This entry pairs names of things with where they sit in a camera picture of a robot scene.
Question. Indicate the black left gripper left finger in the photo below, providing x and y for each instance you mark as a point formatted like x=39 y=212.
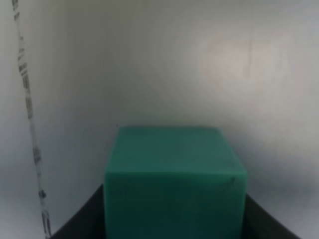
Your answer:
x=88 y=222

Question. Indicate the green block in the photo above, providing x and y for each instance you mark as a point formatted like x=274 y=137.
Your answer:
x=173 y=183

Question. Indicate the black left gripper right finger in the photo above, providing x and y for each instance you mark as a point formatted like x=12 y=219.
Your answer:
x=258 y=224

